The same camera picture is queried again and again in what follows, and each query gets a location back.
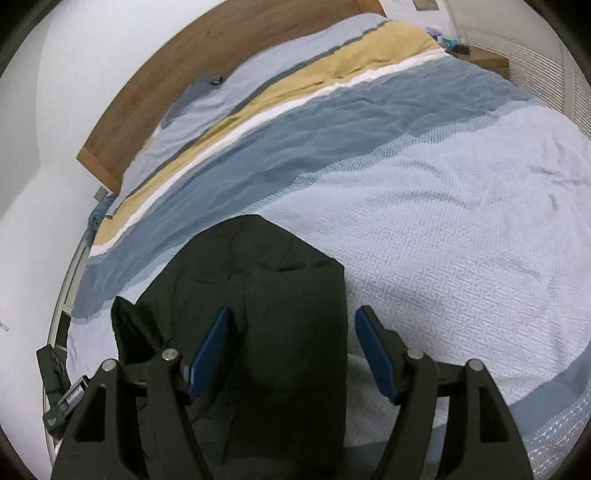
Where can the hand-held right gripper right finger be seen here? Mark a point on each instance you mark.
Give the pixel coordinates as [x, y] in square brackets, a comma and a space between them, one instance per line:
[375, 350]

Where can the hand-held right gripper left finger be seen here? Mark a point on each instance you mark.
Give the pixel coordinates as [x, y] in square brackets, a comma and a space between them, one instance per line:
[213, 350]

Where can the black jacket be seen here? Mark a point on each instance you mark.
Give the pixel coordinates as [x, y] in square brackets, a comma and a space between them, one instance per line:
[277, 332]

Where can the black device with label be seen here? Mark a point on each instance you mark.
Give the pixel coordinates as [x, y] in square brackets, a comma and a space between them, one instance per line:
[57, 383]

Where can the blue cloth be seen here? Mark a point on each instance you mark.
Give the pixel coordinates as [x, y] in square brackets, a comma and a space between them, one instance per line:
[98, 214]

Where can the wooden headboard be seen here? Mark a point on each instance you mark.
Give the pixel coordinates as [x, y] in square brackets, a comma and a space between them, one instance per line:
[194, 60]

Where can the wooden nightstand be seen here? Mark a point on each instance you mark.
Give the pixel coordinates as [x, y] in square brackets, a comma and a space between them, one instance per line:
[485, 59]

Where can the dark items on nightstand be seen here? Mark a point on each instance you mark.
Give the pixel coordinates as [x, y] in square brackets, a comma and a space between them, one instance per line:
[455, 45]

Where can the white slatted radiator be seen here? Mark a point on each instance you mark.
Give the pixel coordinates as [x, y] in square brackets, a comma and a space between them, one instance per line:
[521, 64]

